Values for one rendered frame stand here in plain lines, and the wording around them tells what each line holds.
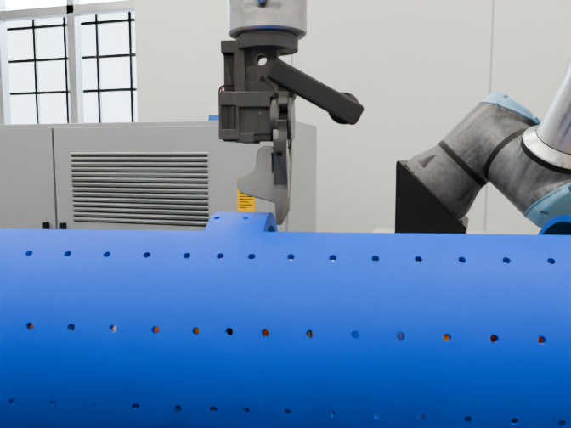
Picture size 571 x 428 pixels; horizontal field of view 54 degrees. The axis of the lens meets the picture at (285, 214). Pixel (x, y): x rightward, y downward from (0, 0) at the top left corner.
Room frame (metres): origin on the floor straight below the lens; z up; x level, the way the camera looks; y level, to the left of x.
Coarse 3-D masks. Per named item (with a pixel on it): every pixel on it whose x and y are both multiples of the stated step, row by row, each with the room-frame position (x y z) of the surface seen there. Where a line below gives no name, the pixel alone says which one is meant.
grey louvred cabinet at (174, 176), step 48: (0, 144) 2.56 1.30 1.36; (48, 144) 2.48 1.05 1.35; (96, 144) 2.42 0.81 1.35; (144, 144) 2.35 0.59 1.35; (192, 144) 2.29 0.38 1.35; (240, 144) 2.23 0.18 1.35; (0, 192) 2.56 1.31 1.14; (48, 192) 2.49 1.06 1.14; (96, 192) 2.42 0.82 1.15; (144, 192) 2.35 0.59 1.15; (192, 192) 2.29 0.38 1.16
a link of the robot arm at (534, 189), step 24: (552, 96) 1.11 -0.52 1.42; (552, 120) 1.09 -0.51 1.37; (528, 144) 1.13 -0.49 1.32; (552, 144) 1.10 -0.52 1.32; (504, 168) 1.20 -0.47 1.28; (528, 168) 1.13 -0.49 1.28; (552, 168) 1.10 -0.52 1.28; (504, 192) 1.21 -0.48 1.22; (528, 192) 1.14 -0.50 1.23; (552, 192) 1.10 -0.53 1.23; (528, 216) 1.16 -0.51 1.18; (552, 216) 1.13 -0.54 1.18
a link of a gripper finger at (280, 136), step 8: (280, 112) 0.63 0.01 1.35; (280, 120) 0.61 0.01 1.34; (280, 128) 0.61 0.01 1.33; (280, 136) 0.61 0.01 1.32; (288, 136) 0.63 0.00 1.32; (280, 144) 0.61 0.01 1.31; (288, 144) 0.63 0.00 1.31; (280, 160) 0.61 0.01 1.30; (280, 168) 0.61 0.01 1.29; (280, 176) 0.62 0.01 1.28; (280, 184) 0.62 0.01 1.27
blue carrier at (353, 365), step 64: (0, 256) 0.58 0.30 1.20; (64, 256) 0.57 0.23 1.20; (128, 256) 0.57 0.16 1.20; (192, 256) 0.57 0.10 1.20; (256, 256) 0.56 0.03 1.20; (320, 256) 0.56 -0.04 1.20; (384, 256) 0.55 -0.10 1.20; (448, 256) 0.55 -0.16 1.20; (512, 256) 0.54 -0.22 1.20; (0, 320) 0.54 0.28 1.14; (64, 320) 0.54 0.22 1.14; (128, 320) 0.53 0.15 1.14; (192, 320) 0.53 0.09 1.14; (256, 320) 0.52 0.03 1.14; (320, 320) 0.52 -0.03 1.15; (384, 320) 0.51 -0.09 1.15; (448, 320) 0.51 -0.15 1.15; (512, 320) 0.50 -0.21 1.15; (0, 384) 0.54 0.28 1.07; (64, 384) 0.53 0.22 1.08; (128, 384) 0.52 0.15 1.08; (192, 384) 0.52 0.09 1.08; (256, 384) 0.51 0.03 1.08; (320, 384) 0.51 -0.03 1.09; (384, 384) 0.50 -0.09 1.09; (448, 384) 0.50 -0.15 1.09; (512, 384) 0.49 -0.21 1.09
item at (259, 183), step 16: (256, 160) 0.63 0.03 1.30; (288, 160) 0.63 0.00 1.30; (240, 176) 0.64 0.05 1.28; (256, 176) 0.63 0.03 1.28; (272, 176) 0.63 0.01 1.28; (288, 176) 0.63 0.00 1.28; (240, 192) 0.64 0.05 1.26; (256, 192) 0.63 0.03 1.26; (272, 192) 0.63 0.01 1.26; (288, 192) 0.63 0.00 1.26; (288, 208) 0.64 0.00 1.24
